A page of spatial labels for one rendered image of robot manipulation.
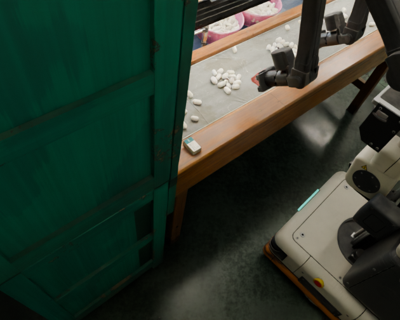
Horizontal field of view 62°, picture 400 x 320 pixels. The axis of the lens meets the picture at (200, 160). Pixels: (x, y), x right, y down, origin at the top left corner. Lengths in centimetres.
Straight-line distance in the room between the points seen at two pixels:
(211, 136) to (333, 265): 85
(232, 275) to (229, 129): 85
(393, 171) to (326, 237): 57
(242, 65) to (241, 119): 35
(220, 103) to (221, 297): 96
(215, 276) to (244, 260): 18
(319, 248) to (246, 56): 95
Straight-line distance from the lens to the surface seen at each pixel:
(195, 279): 180
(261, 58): 165
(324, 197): 185
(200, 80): 147
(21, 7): 49
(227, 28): 178
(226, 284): 182
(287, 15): 194
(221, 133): 126
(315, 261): 168
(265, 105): 140
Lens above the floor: 173
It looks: 56 degrees down
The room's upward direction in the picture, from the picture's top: 12 degrees clockwise
